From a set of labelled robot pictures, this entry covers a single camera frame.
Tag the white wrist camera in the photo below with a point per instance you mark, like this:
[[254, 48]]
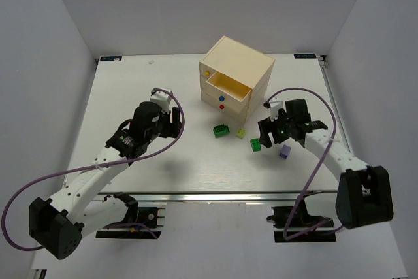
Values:
[[274, 105], [162, 99]]

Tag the left blue label sticker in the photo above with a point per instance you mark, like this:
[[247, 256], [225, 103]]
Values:
[[110, 58]]

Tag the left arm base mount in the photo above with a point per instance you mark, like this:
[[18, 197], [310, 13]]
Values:
[[148, 225]]

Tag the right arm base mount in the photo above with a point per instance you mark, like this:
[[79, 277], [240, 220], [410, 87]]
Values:
[[300, 221]]

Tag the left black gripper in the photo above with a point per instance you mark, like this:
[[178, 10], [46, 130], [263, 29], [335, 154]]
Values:
[[176, 121]]

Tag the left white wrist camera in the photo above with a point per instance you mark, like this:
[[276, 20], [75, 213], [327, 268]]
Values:
[[162, 99]]

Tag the blue label sticker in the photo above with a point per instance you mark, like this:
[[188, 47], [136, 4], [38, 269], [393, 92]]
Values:
[[304, 56], [110, 58]]

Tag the yellow knob drawer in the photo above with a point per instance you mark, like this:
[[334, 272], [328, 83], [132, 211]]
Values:
[[205, 70]]

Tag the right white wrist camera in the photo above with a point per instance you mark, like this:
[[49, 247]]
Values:
[[274, 105]]

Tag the dark green square lego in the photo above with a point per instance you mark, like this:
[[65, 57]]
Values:
[[255, 145]]

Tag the purple lego brick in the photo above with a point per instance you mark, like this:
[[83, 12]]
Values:
[[285, 151]]

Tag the aluminium right rail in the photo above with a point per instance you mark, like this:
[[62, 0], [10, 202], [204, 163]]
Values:
[[326, 91]]

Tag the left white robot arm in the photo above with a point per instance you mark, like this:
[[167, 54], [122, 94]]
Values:
[[60, 222]]

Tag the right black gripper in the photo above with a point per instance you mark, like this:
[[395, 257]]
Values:
[[272, 130]]

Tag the cream drawer cabinet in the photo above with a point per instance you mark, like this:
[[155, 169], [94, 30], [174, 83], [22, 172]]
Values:
[[243, 64]]

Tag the upper red knob drawer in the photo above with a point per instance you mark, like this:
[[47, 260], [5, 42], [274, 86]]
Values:
[[239, 116]]

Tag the dark green long lego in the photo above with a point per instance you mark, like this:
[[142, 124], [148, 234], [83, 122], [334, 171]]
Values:
[[220, 130]]

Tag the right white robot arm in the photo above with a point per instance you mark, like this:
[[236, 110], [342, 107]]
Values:
[[364, 193]]

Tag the aluminium rail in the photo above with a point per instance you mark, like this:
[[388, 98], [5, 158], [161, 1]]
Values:
[[326, 91], [206, 196]]

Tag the blue knob drawer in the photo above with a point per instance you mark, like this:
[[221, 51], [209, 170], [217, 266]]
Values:
[[228, 91]]

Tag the aluminium front rail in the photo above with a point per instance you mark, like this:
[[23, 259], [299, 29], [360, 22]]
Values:
[[206, 196]]

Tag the right blue label sticker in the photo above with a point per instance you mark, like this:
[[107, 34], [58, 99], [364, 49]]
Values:
[[304, 56]]

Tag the pale lime square lego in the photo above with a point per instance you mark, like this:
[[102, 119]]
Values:
[[241, 133]]

